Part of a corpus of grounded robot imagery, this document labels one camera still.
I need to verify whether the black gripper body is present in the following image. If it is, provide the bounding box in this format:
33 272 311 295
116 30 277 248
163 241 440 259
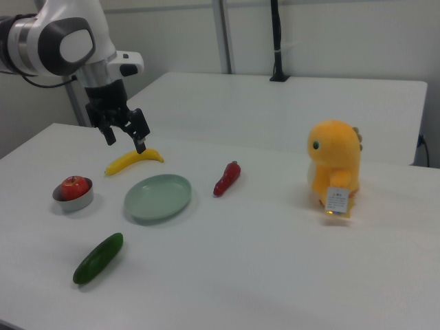
84 78 131 129

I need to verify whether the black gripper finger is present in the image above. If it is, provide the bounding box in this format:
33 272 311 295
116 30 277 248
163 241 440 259
120 108 152 155
89 111 117 146

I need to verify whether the yellow toy banana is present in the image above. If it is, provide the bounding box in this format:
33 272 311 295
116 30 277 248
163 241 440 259
104 148 165 177

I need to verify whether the pale green plastic plate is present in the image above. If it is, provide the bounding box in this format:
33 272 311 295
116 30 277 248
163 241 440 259
123 174 193 221

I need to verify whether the red toy apple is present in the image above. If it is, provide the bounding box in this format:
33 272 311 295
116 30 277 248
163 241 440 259
60 175 91 201

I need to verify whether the small grey metal bowl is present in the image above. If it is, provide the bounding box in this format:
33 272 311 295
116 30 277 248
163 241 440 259
52 177 95 212

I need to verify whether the red toy chili pepper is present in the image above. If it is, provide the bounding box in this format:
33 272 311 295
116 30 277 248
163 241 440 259
212 159 242 197

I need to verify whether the green toy cucumber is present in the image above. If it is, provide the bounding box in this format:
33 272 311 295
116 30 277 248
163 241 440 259
72 232 124 285

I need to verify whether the white side table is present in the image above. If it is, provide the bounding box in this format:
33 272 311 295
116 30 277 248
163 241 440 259
126 71 428 166

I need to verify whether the orange dinosaur plush toy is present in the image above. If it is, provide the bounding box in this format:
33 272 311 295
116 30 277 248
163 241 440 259
306 119 364 221

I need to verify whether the white paper plush tag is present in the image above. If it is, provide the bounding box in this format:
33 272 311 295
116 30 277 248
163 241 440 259
324 186 351 217

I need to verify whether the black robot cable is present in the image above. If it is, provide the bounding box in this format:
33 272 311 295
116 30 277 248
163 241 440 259
0 70 77 89

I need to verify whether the grey metal partition post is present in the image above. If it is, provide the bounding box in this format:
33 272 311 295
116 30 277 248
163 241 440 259
216 0 237 74

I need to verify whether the black camera pole with base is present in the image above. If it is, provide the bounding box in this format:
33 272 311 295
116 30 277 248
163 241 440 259
269 0 292 83

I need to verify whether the black wall cable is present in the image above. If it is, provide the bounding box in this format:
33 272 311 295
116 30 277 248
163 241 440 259
417 133 430 168

